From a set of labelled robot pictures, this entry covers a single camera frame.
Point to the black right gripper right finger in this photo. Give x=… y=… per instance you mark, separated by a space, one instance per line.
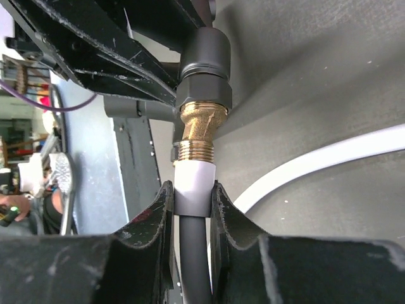
x=249 y=265

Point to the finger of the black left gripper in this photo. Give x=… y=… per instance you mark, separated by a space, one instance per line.
x=89 y=42

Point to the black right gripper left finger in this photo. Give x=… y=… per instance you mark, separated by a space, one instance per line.
x=132 y=265

